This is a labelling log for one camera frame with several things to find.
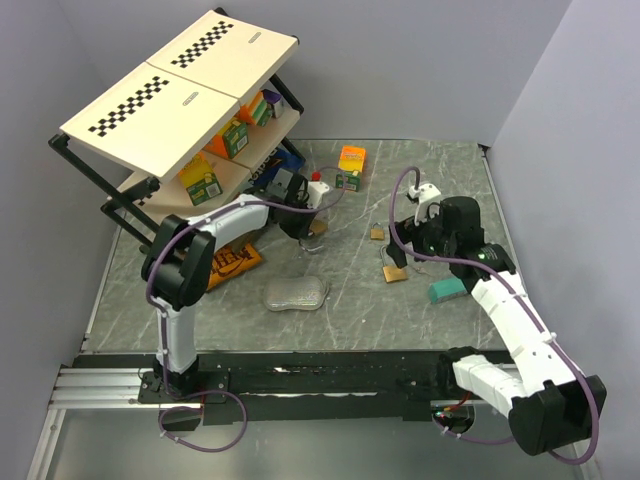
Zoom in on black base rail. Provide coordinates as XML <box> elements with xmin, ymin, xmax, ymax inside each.
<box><xmin>138</xmin><ymin>350</ymin><xmax>476</xmax><ymax>425</ymax></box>

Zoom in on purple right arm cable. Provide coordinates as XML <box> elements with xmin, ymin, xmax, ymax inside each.
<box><xmin>388</xmin><ymin>167</ymin><xmax>600</xmax><ymax>464</ymax></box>

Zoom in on large brass padlock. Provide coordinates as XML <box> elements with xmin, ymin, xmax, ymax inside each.
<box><xmin>379</xmin><ymin>245</ymin><xmax>408</xmax><ymax>284</ymax></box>
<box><xmin>298</xmin><ymin>219</ymin><xmax>328</xmax><ymax>254</ymax></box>

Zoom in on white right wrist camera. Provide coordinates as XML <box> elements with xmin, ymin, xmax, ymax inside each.
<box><xmin>407</xmin><ymin>183</ymin><xmax>442</xmax><ymax>225</ymax></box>

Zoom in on cream black two-tier shelf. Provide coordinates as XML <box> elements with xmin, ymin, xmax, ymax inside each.
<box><xmin>48</xmin><ymin>8</ymin><xmax>304</xmax><ymax>250</ymax></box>

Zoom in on teal rectangular box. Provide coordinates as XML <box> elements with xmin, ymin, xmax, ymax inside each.
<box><xmin>428</xmin><ymin>277</ymin><xmax>467</xmax><ymax>304</ymax></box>

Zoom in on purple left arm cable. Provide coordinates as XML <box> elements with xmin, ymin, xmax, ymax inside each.
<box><xmin>144</xmin><ymin>166</ymin><xmax>347</xmax><ymax>391</ymax></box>

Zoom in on yellow green box lower shelf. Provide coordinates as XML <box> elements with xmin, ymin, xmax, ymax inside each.
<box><xmin>178</xmin><ymin>153</ymin><xmax>223</xmax><ymax>206</ymax></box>

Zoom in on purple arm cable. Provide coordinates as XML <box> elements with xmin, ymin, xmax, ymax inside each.
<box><xmin>388</xmin><ymin>167</ymin><xmax>600</xmax><ymax>464</ymax></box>
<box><xmin>144</xmin><ymin>166</ymin><xmax>347</xmax><ymax>391</ymax></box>

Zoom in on purple white small box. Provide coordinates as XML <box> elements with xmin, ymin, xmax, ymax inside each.
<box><xmin>262</xmin><ymin>89</ymin><xmax>285</xmax><ymax>118</ymax></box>

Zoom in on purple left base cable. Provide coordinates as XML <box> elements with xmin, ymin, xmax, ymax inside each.
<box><xmin>158</xmin><ymin>389</ymin><xmax>249</xmax><ymax>455</ymax></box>

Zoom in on orange snack bag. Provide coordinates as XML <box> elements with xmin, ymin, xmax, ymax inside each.
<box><xmin>207</xmin><ymin>244</ymin><xmax>262</xmax><ymax>292</ymax></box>

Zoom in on orange green box upper right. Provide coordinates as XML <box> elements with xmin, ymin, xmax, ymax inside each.
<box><xmin>237</xmin><ymin>91</ymin><xmax>272</xmax><ymax>127</ymax></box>

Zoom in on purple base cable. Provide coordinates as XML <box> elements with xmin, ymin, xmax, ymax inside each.
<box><xmin>432</xmin><ymin>399</ymin><xmax>516</xmax><ymax>446</ymax></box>
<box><xmin>158</xmin><ymin>389</ymin><xmax>249</xmax><ymax>455</ymax></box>

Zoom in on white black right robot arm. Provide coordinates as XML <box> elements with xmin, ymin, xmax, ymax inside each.
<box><xmin>387</xmin><ymin>187</ymin><xmax>607</xmax><ymax>456</ymax></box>

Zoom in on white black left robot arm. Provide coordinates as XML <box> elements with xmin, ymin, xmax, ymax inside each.
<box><xmin>141</xmin><ymin>169</ymin><xmax>331</xmax><ymax>402</ymax></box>

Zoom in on orange green box middle shelf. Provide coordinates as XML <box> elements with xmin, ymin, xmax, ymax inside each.
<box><xmin>204</xmin><ymin>117</ymin><xmax>249</xmax><ymax>160</ymax></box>

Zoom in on aluminium table frame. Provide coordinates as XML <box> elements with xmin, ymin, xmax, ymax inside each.
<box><xmin>48</xmin><ymin>140</ymin><xmax>580</xmax><ymax>479</ymax></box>

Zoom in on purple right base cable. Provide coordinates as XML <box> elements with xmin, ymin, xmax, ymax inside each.
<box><xmin>432</xmin><ymin>399</ymin><xmax>516</xmax><ymax>446</ymax></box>

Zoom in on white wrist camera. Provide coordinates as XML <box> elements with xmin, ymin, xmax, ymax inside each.
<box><xmin>306</xmin><ymin>171</ymin><xmax>331</xmax><ymax>209</ymax></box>
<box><xmin>407</xmin><ymin>183</ymin><xmax>442</xmax><ymax>225</ymax></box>

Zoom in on orange green box on table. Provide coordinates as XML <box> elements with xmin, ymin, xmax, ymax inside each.
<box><xmin>335</xmin><ymin>146</ymin><xmax>367</xmax><ymax>192</ymax></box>

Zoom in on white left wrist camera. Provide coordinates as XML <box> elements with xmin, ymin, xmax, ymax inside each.
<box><xmin>306</xmin><ymin>171</ymin><xmax>331</xmax><ymax>209</ymax></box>

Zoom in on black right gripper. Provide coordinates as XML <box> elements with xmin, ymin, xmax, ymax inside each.
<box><xmin>385</xmin><ymin>202</ymin><xmax>456</xmax><ymax>269</ymax></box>

